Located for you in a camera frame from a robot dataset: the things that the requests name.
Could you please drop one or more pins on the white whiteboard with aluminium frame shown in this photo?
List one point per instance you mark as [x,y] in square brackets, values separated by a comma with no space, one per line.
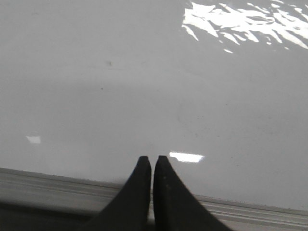
[220,87]

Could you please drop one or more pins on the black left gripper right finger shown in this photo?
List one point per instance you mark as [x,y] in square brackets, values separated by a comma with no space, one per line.
[175,208]

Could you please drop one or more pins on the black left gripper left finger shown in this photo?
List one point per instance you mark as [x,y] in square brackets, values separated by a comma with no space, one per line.
[128,211]

